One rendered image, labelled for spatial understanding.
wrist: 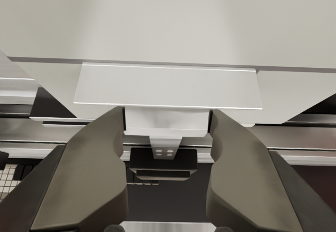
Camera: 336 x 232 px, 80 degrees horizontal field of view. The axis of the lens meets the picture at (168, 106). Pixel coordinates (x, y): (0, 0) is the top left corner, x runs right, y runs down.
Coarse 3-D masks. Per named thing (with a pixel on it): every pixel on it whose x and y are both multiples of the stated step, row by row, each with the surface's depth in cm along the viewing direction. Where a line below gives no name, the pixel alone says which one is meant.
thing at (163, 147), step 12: (156, 144) 24; (168, 144) 24; (132, 156) 36; (144, 156) 36; (156, 156) 33; (168, 156) 32; (180, 156) 36; (192, 156) 36; (132, 168) 35; (144, 168) 35; (156, 168) 35; (168, 168) 35; (180, 168) 35; (192, 168) 35; (180, 180) 42
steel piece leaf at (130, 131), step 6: (126, 132) 21; (132, 132) 21; (138, 132) 21; (144, 132) 21; (150, 132) 21; (156, 132) 20; (162, 132) 20; (168, 132) 20; (174, 132) 20; (180, 132) 20; (186, 132) 20; (192, 132) 20; (198, 132) 20; (204, 132) 20
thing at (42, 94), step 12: (36, 96) 18; (48, 96) 19; (36, 108) 18; (48, 108) 18; (60, 108) 18; (36, 120) 18; (48, 120) 18; (60, 120) 18; (72, 120) 18; (84, 120) 18
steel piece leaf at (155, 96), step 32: (96, 64) 10; (128, 64) 10; (96, 96) 9; (128, 96) 9; (160, 96) 9; (192, 96) 9; (224, 96) 9; (256, 96) 9; (160, 128) 19; (192, 128) 19
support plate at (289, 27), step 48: (0, 0) 7; (48, 0) 7; (96, 0) 7; (144, 0) 7; (192, 0) 7; (240, 0) 7; (288, 0) 6; (0, 48) 9; (48, 48) 9; (96, 48) 9; (144, 48) 9; (192, 48) 9; (240, 48) 9; (288, 48) 9; (288, 96) 13
